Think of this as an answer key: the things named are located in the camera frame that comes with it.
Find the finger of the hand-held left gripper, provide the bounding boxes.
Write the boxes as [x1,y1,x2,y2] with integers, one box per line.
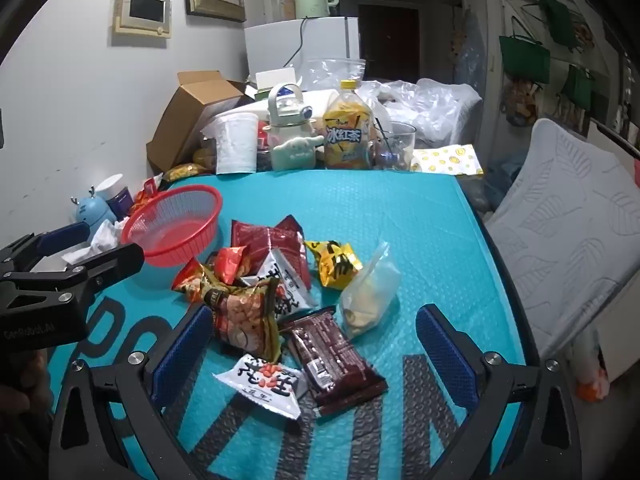
[0,220,92,282]
[62,242,146,307]

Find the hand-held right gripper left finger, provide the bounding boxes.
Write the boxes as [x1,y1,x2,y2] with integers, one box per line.
[50,304,215,480]

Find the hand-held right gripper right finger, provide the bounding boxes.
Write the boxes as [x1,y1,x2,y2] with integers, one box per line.
[416,304,585,480]

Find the red plastic basket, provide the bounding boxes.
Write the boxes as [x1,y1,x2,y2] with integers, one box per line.
[121,185,224,267]

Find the red gold snack packet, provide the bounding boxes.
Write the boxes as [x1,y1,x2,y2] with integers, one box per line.
[172,258,217,304]

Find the gold brown peanut packet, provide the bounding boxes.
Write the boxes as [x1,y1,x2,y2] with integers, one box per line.
[200,279,282,365]

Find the white peanut snack packet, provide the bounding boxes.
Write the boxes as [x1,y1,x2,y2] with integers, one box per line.
[239,249,318,323]
[212,352,309,419]

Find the clear plastic snack bag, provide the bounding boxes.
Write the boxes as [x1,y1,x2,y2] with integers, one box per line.
[339,241,403,339]

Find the dark brown snack packet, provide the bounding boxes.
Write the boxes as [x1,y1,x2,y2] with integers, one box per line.
[286,306,389,417]

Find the dark red snack packet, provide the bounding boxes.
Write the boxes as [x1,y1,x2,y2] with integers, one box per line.
[230,215,312,291]

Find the yellow black snack packet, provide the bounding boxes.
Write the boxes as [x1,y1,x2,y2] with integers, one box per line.
[304,239,364,292]

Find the person's left hand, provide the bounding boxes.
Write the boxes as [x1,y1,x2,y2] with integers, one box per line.
[0,355,53,423]

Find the crumpled white tissue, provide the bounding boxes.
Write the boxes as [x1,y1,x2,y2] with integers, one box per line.
[62,218,132,265]

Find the blue deer humidifier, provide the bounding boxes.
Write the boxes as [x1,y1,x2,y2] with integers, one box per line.
[70,186,117,234]

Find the purple jar with white lid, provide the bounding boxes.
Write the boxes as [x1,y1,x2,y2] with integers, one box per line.
[94,173,136,219]

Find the red candy packets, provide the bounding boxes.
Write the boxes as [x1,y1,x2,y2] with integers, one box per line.
[130,173,166,216]

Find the yellow noodle packet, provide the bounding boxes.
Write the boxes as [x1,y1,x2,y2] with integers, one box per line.
[164,162,209,182]

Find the teal bubble mat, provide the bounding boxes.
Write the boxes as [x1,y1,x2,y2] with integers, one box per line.
[50,167,532,480]

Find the open cardboard box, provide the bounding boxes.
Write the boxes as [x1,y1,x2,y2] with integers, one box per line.
[146,70,252,175]

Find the wrapped white paper roll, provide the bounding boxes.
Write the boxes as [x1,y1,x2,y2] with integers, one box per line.
[200,112,260,175]

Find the grey chair cushion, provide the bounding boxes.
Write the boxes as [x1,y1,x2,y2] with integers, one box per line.
[481,118,640,361]

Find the yellow dotted paper napkin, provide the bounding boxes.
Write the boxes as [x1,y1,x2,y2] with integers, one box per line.
[410,143,485,177]

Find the glass cup with straw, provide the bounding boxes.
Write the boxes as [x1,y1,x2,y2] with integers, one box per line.
[367,117,418,171]

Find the cream water bottle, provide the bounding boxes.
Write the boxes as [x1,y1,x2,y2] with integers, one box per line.
[263,83,326,172]

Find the yellow iced tea bottle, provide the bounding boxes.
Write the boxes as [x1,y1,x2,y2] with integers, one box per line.
[322,79,379,170]

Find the small white carton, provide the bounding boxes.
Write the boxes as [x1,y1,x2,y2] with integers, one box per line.
[254,68,301,92]

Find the clear zip bag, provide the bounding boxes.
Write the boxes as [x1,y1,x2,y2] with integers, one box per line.
[306,58,368,94]

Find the green tote bag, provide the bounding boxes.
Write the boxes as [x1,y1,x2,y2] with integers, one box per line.
[537,0,579,51]
[498,34,551,86]
[559,64,596,111]

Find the white refrigerator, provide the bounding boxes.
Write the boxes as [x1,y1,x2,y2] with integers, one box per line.
[243,16,361,82]

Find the dark wooden door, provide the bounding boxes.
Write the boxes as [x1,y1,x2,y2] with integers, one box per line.
[357,3,420,84]

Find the wall intercom panel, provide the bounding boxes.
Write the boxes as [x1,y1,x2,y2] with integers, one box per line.
[111,0,173,40]

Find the black kettle cable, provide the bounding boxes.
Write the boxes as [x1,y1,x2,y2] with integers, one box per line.
[282,17,307,69]

